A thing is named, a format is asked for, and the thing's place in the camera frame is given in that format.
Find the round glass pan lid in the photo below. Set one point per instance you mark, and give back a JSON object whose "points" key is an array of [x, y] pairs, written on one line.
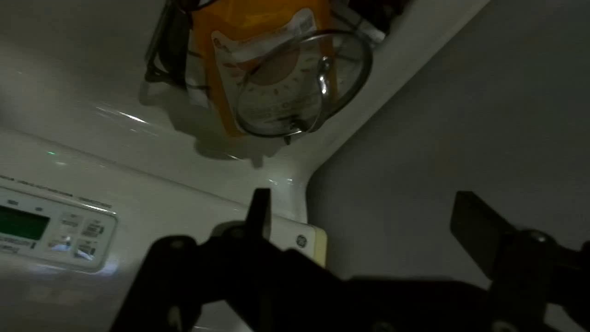
{"points": [[304, 84]]}

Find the white gas stove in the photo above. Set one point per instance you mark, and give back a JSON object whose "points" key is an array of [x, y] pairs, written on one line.
{"points": [[122, 167]]}

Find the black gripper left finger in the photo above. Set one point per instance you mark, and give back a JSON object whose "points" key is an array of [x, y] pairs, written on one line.
{"points": [[184, 277]]}

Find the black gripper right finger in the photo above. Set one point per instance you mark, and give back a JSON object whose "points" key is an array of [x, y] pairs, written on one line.
{"points": [[540, 277]]}

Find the orange food bag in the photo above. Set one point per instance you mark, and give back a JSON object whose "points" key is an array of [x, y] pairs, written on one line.
{"points": [[221, 62]]}

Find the stove control panel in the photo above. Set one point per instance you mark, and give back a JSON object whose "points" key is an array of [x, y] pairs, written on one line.
{"points": [[55, 228]]}

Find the white refrigerator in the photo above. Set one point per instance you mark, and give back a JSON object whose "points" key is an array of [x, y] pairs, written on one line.
{"points": [[466, 123]]}

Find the black burner grate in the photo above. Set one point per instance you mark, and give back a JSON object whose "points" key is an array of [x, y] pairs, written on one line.
{"points": [[166, 43]]}

